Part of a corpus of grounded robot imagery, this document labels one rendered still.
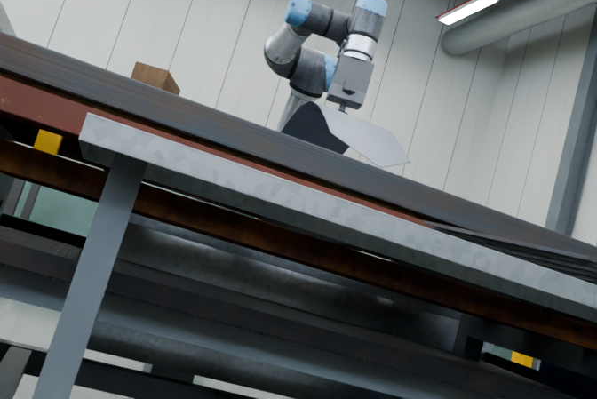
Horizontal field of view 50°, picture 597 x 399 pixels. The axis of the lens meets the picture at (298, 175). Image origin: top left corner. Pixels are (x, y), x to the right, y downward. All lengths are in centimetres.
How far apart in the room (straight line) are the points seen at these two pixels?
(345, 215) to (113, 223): 28
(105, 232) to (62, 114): 28
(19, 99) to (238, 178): 43
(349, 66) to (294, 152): 51
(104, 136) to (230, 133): 38
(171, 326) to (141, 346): 79
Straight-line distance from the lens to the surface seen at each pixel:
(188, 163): 70
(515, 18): 1188
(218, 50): 1196
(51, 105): 103
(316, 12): 164
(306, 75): 200
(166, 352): 185
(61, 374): 83
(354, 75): 153
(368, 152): 123
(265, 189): 72
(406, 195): 114
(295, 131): 164
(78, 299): 81
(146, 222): 180
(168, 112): 103
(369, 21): 157
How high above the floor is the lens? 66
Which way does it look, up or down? 8 degrees up
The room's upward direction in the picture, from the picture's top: 17 degrees clockwise
